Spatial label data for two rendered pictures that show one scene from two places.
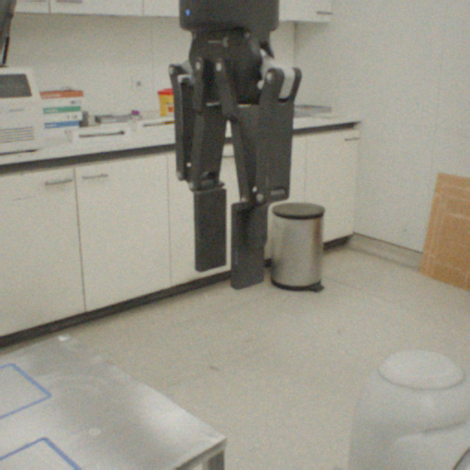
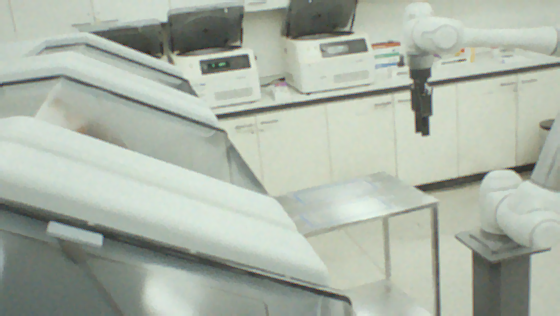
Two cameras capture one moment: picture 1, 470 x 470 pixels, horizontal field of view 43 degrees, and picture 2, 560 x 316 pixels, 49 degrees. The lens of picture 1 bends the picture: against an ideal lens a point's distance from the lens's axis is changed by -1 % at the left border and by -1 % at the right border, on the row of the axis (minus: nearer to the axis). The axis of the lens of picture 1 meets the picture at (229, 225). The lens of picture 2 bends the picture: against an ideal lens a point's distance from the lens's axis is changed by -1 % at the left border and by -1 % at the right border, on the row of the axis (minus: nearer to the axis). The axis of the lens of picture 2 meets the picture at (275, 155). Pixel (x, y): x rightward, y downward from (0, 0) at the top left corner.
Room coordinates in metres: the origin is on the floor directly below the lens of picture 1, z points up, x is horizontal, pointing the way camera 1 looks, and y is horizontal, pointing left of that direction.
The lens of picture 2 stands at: (-1.59, -0.47, 1.77)
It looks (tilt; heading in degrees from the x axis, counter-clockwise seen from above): 17 degrees down; 27
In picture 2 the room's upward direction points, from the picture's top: 6 degrees counter-clockwise
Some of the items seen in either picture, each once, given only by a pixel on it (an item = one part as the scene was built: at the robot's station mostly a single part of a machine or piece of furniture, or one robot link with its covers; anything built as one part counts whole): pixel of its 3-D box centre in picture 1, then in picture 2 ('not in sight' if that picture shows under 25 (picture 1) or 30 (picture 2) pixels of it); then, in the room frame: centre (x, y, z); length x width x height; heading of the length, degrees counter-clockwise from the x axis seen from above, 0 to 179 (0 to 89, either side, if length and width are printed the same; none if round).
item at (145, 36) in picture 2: not in sight; (127, 67); (1.80, 2.33, 1.22); 0.62 x 0.56 x 0.64; 37
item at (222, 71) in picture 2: not in sight; (210, 53); (2.17, 1.88, 1.24); 0.62 x 0.56 x 0.69; 40
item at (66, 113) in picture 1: (55, 113); (382, 57); (3.15, 0.91, 1.01); 0.23 x 0.12 x 0.08; 128
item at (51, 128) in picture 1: (52, 128); (380, 67); (3.14, 0.93, 0.94); 0.23 x 0.13 x 0.07; 134
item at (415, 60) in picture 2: not in sight; (419, 59); (0.47, 0.00, 1.43); 0.09 x 0.09 x 0.06
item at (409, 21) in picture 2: not in sight; (419, 26); (0.46, -0.01, 1.54); 0.13 x 0.11 x 0.16; 33
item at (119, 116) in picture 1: (118, 117); not in sight; (3.32, 0.61, 0.97); 0.24 x 0.12 x 0.13; 118
